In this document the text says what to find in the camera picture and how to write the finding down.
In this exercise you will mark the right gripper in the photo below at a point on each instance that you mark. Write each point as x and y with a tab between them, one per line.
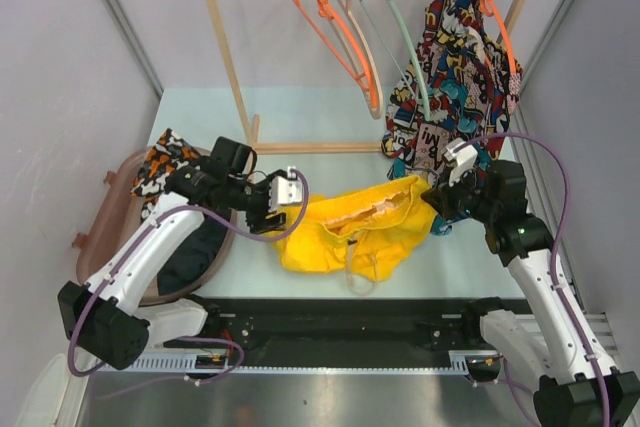
441	198

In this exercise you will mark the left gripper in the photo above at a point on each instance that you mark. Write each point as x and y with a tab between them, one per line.
257	221

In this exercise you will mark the yellow shorts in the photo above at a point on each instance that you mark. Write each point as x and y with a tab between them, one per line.
365	233

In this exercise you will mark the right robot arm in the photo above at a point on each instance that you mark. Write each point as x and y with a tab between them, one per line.
573	380

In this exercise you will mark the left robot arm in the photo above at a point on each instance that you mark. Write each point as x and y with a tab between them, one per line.
104	318

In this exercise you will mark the camouflage orange shorts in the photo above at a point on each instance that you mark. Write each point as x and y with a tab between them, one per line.
169	153

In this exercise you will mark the comic print shorts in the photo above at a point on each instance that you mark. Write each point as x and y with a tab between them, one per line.
472	95

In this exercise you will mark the beige wooden hanger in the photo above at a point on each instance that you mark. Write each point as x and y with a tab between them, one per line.
359	62

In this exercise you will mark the orange hanger left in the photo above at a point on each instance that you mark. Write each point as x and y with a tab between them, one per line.
326	13

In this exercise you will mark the orange hanger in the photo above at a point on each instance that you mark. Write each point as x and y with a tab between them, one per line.
489	8
326	13

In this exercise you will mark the orange hanger right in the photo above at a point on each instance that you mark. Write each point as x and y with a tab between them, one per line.
489	8

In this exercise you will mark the mint green hanger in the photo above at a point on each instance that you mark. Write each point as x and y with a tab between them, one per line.
421	94

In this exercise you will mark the dark navy garment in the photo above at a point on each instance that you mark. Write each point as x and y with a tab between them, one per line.
195	260

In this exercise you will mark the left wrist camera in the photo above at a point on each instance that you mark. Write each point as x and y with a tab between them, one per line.
285	189

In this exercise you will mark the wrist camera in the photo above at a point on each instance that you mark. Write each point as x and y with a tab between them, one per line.
459	157
285	189

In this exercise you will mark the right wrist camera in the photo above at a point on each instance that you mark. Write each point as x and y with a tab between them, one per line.
459	157

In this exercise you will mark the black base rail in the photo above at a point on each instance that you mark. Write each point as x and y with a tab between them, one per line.
356	333

